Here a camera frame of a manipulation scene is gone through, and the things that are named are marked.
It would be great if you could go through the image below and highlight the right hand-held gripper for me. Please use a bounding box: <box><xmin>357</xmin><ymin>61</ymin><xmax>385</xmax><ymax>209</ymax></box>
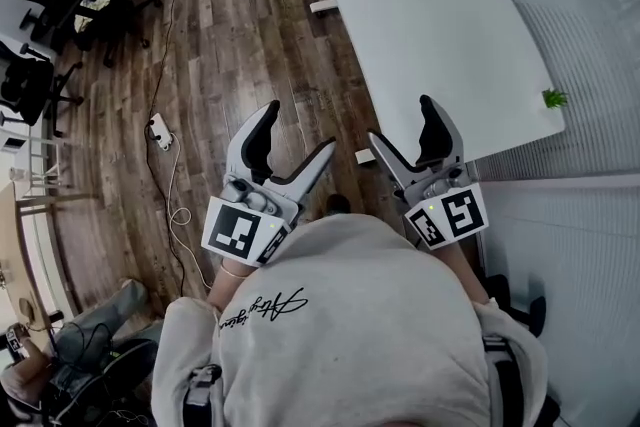
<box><xmin>367</xmin><ymin>94</ymin><xmax>490</xmax><ymax>251</ymax></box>

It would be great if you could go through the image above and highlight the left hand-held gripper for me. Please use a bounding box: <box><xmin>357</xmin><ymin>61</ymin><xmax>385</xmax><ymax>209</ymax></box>
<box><xmin>201</xmin><ymin>99</ymin><xmax>338</xmax><ymax>269</ymax></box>

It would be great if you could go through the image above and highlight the person's right forearm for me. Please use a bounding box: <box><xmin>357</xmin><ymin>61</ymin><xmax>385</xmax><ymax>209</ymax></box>
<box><xmin>430</xmin><ymin>238</ymin><xmax>490</xmax><ymax>305</ymax></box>

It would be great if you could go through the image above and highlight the person's left forearm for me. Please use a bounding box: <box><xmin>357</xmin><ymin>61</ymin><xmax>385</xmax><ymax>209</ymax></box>
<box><xmin>205</xmin><ymin>258</ymin><xmax>257</xmax><ymax>314</ymax></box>

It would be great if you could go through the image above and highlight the person's dark shoe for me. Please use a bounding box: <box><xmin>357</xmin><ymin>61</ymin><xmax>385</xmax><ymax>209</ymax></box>
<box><xmin>324</xmin><ymin>193</ymin><xmax>353</xmax><ymax>217</ymax></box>

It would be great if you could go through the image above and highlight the white power strip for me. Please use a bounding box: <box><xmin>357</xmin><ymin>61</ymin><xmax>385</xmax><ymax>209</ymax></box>
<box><xmin>148</xmin><ymin>112</ymin><xmax>175</xmax><ymax>152</ymax></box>

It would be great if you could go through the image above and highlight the small green potted plant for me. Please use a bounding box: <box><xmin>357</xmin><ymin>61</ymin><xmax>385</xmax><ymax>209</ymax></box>
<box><xmin>541</xmin><ymin>87</ymin><xmax>570</xmax><ymax>111</ymax></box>

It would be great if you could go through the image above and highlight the person's beige sweatshirt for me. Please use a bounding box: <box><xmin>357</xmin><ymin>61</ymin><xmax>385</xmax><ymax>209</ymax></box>
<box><xmin>150</xmin><ymin>213</ymin><xmax>550</xmax><ymax>427</ymax></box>

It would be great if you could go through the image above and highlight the black chair base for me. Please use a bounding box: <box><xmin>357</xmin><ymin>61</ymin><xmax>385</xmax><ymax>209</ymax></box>
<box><xmin>483</xmin><ymin>272</ymin><xmax>548</xmax><ymax>339</ymax></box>

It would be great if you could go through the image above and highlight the white metal rack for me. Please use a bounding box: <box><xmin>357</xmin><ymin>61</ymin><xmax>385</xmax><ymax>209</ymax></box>
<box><xmin>17</xmin><ymin>127</ymin><xmax>69</xmax><ymax>196</ymax></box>

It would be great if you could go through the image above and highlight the wooden desk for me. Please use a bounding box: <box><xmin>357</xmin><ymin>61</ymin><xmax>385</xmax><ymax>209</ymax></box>
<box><xmin>0</xmin><ymin>181</ymin><xmax>69</xmax><ymax>334</ymax></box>

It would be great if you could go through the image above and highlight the white floor cable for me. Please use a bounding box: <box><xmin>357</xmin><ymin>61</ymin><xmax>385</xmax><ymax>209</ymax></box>
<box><xmin>164</xmin><ymin>134</ymin><xmax>213</xmax><ymax>291</ymax></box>

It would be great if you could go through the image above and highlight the black floor cable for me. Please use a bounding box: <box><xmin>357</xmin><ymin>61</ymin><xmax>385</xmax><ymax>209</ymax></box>
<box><xmin>143</xmin><ymin>0</ymin><xmax>187</xmax><ymax>299</ymax></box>

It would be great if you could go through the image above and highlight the grey harness strap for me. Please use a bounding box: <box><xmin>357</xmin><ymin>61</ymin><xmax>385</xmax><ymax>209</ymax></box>
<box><xmin>480</xmin><ymin>334</ymin><xmax>526</xmax><ymax>427</ymax></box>
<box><xmin>182</xmin><ymin>363</ymin><xmax>224</xmax><ymax>427</ymax></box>

